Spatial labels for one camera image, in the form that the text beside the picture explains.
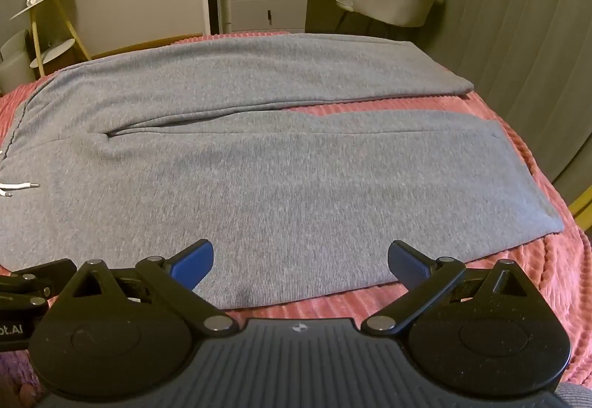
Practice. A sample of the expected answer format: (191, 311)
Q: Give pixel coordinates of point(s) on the grey nightstand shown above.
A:
(268, 5)

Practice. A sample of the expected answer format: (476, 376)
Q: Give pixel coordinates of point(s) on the white side table yellow legs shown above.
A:
(51, 42)

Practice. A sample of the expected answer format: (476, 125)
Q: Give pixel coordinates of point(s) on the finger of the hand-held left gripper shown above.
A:
(41, 281)

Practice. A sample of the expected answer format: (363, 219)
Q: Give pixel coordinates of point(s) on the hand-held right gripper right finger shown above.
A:
(407, 264)

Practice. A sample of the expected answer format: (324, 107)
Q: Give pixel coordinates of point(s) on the pink ribbed bed blanket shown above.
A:
(532, 297)

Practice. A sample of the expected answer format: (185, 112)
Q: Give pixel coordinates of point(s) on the grey curtain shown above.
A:
(522, 42)

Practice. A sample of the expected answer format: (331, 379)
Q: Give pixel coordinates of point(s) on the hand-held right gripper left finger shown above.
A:
(196, 261)

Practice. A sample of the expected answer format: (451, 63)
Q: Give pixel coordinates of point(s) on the grey pants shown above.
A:
(277, 167)

